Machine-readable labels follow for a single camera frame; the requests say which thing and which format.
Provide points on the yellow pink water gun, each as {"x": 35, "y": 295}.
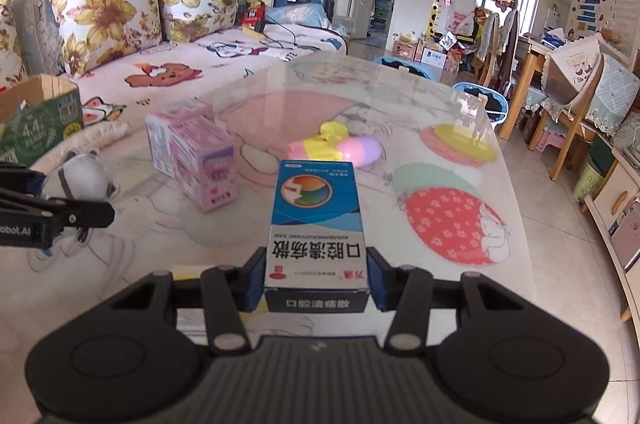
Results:
{"x": 333, "y": 143}

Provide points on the blue white medicine box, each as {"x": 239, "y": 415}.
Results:
{"x": 316, "y": 260}

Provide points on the floral pillow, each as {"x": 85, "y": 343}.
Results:
{"x": 96, "y": 32}
{"x": 185, "y": 21}

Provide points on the floral pillow middle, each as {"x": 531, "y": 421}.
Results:
{"x": 96, "y": 32}

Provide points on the white panda toy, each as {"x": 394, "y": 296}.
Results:
{"x": 81, "y": 176}

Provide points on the cardboard storage box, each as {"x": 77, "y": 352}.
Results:
{"x": 37, "y": 115}

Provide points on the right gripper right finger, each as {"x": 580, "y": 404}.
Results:
{"x": 407, "y": 292}

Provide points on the floral pillow far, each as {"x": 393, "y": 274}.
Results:
{"x": 185, "y": 21}

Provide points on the orange white medicine box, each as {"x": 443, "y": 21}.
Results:
{"x": 190, "y": 315}

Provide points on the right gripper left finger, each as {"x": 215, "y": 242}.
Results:
{"x": 227, "y": 292}

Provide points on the pink small carton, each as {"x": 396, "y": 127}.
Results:
{"x": 189, "y": 147}

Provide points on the red snack box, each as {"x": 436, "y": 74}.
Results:
{"x": 254, "y": 16}

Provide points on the wooden chair with cover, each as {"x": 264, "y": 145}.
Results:
{"x": 588, "y": 87}

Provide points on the cartoon print sofa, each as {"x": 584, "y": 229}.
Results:
{"x": 127, "y": 89}

